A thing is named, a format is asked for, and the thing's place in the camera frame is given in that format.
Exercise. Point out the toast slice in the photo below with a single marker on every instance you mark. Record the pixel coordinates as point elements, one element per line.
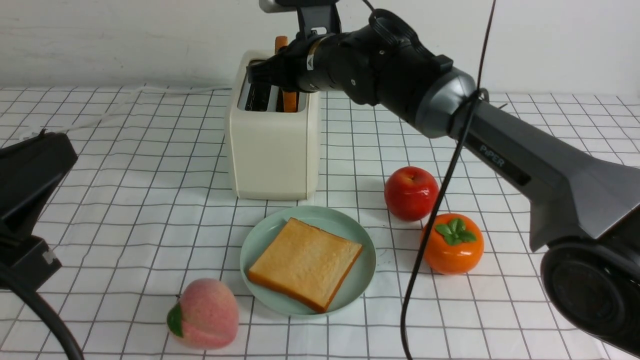
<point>287,102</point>
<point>305,263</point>

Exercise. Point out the light green plate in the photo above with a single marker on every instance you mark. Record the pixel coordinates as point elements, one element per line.
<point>327,219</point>

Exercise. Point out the white grid tablecloth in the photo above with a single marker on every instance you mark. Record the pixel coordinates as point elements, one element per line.
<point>149,207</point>

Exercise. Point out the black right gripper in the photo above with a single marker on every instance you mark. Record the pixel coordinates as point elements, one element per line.
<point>303,65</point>

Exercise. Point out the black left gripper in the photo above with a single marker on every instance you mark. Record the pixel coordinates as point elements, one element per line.
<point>30,171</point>

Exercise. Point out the orange fake persimmon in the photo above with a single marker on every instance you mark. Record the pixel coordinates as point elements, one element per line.
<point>455,245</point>

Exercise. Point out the pink fake peach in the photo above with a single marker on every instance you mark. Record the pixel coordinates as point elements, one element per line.
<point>205,317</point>

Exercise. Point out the cream white toaster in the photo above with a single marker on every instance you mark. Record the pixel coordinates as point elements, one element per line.
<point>272,155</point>

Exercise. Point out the red fake apple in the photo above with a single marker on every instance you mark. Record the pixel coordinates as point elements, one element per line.
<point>410,193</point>

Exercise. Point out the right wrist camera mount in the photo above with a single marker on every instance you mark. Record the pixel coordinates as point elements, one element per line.
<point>311,14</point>

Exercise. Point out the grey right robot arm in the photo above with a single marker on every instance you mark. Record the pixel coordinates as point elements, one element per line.
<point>584,209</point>

